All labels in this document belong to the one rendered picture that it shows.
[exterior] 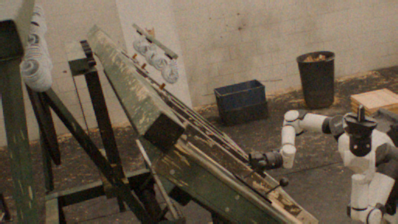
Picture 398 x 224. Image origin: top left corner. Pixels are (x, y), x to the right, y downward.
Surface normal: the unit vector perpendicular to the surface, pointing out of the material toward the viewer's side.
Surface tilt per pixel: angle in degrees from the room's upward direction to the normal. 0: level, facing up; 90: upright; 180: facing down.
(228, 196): 90
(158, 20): 90
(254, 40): 90
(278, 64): 90
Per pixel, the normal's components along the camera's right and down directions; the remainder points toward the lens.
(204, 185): 0.34, 0.31
